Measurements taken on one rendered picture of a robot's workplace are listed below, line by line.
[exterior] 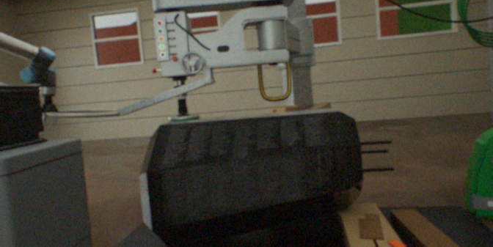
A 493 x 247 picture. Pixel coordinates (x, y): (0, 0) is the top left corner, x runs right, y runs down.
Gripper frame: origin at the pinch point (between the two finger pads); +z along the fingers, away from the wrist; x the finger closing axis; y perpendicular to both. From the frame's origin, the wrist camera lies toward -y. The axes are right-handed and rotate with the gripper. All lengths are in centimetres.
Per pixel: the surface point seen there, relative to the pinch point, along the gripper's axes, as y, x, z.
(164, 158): 70, 54, 16
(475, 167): 145, 243, 30
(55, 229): 111, 0, 28
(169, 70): 39, 68, -35
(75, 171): 99, 8, 10
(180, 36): 43, 75, -58
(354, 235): 141, 130, 51
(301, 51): 42, 179, -53
